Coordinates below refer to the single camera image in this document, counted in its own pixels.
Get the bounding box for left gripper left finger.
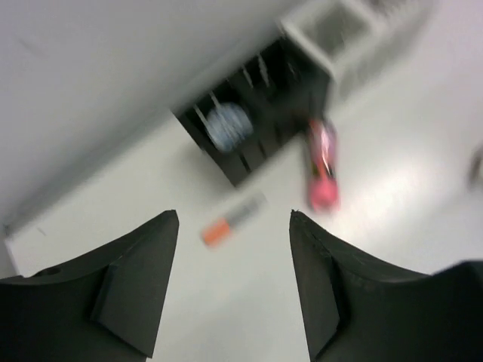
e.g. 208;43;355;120
1;210;179;361

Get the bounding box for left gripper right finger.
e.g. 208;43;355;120
289;211;482;361

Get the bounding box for orange cap marker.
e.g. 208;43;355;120
201;194;266;247

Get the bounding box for blue cap glue stick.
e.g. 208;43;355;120
206;103;254;152

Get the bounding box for black slotted container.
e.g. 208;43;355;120
174;37;331;187

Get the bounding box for pink crayon tube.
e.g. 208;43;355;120
306;118;339;211

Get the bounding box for pink mini stapler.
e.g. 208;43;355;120
468;146;483;188

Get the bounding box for white slotted container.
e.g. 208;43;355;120
280;1;435;106

